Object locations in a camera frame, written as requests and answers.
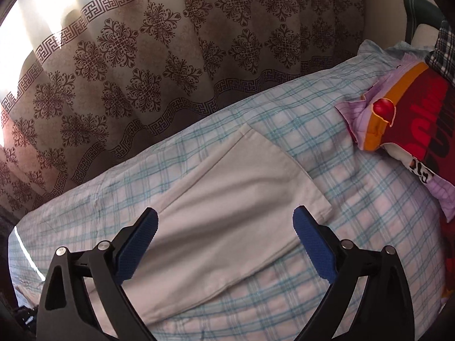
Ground red and purple printed pillow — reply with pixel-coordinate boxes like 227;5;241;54
336;51;455;218

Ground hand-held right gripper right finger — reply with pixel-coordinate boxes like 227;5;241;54
292;205;416;341

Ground brown patterned curtain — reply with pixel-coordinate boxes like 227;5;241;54
0;0;367;217

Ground dark green cloth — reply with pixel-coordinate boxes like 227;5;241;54
403;0;447;42

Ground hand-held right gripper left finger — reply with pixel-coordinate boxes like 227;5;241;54
36;207;159;341

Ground white pants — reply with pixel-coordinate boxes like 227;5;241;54
89;122;333;331

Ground dark checked pillow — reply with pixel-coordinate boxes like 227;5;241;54
425;19;455;79

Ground plaid bed sheet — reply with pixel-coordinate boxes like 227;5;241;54
7;39;447;341

